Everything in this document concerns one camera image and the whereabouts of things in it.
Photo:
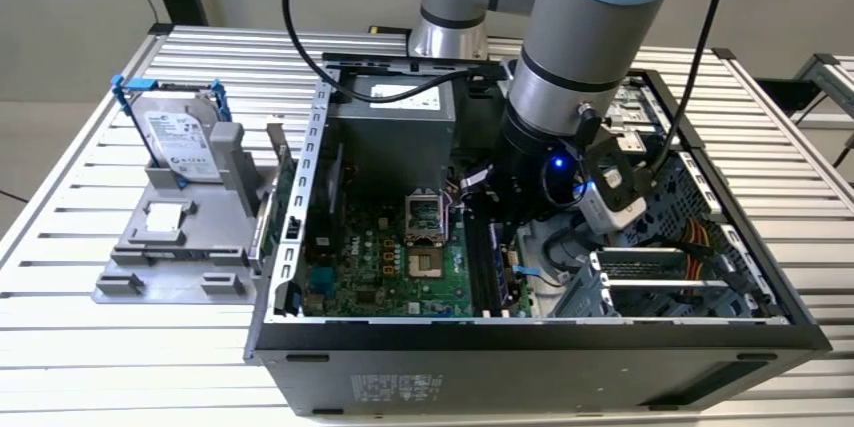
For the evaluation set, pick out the aluminium slat side table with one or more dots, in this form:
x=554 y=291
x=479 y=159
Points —
x=827 y=72

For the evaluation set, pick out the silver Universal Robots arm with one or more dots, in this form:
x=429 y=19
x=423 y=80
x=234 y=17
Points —
x=587 y=37

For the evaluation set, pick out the silver CPU chip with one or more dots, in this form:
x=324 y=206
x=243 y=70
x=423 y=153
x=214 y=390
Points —
x=163 y=219

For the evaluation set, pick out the thin locking lever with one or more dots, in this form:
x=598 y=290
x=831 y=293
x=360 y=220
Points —
x=445 y=222

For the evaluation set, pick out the green graphics card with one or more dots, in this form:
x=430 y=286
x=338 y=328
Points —
x=286 y=177

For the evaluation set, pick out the grey power supply unit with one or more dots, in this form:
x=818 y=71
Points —
x=394 y=157

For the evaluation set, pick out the dark RAM stick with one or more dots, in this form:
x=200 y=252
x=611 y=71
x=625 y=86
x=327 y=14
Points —
x=501 y=267
x=187 y=250

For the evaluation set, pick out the hard disk in blue carrier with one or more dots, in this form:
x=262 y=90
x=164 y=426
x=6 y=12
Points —
x=176 y=137

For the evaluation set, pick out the blue expansion slot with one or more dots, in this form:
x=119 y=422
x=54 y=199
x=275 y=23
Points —
x=322 y=281

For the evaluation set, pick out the metal disk bay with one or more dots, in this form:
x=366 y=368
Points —
x=641 y=259

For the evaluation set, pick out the metal drive cage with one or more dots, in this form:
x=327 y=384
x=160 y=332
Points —
x=627 y=97

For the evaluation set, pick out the black RAM slot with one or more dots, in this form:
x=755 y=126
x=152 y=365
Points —
x=482 y=277

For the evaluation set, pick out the black open PC case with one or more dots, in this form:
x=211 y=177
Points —
x=467 y=377

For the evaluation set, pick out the green motherboard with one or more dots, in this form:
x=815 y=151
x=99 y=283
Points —
x=374 y=292

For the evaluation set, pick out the grey parts rack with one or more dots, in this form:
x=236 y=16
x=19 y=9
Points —
x=200 y=227

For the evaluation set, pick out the CPU socket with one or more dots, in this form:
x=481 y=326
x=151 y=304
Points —
x=426 y=263

